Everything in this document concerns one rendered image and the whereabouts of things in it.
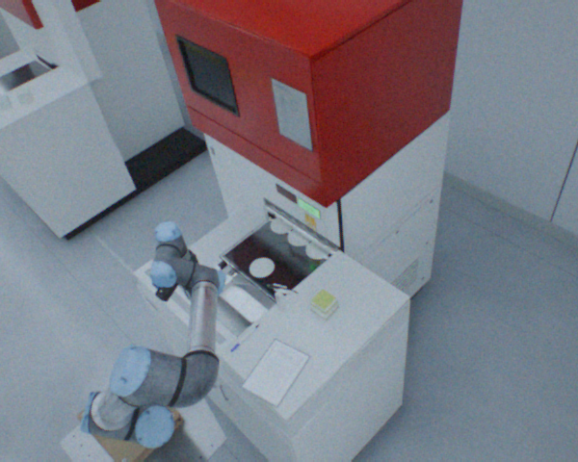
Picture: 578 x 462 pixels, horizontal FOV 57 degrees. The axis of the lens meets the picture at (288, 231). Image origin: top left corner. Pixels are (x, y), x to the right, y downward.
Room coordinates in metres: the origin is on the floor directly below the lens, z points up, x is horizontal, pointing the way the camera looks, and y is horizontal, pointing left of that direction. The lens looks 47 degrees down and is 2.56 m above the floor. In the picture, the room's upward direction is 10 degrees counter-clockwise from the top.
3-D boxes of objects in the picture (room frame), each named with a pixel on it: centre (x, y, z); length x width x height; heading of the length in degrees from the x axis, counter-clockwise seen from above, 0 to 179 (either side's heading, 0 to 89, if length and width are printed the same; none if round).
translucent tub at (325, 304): (1.08, -0.08, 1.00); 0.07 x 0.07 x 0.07; 40
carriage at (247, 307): (1.27, 0.25, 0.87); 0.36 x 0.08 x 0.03; 37
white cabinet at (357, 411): (1.27, 0.15, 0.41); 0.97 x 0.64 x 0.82; 37
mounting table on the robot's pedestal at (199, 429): (0.80, 0.60, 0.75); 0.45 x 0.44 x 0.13; 129
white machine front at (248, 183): (1.68, 0.05, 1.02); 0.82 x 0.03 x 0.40; 37
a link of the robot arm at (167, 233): (1.13, 0.36, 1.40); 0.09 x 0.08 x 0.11; 172
